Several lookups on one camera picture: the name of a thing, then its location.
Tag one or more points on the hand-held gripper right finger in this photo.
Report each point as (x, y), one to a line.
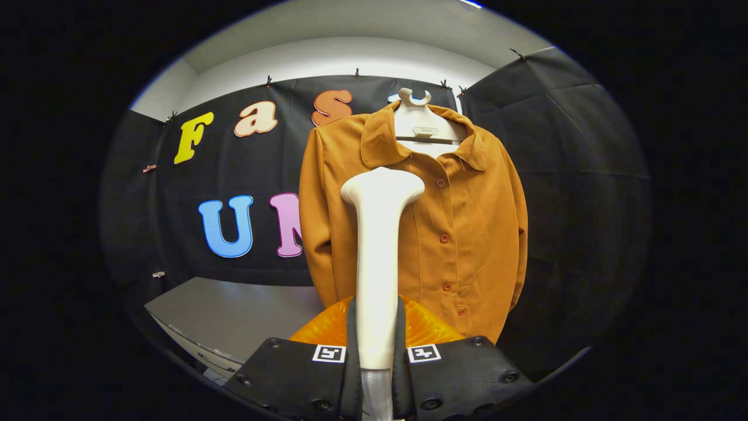
(461, 374)

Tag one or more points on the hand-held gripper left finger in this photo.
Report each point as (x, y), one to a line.
(292, 374)

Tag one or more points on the white garment steamer head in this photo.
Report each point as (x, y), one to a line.
(378, 263)

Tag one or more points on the orange button shirt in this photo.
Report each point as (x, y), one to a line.
(467, 222)

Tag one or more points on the white garment hanger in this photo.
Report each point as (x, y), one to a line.
(421, 120)

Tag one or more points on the grey cabinet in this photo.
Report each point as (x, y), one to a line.
(234, 316)

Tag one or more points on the row of black clips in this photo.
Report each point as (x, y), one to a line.
(357, 73)

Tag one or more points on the long ceiling light panel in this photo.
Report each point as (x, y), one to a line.
(470, 3)

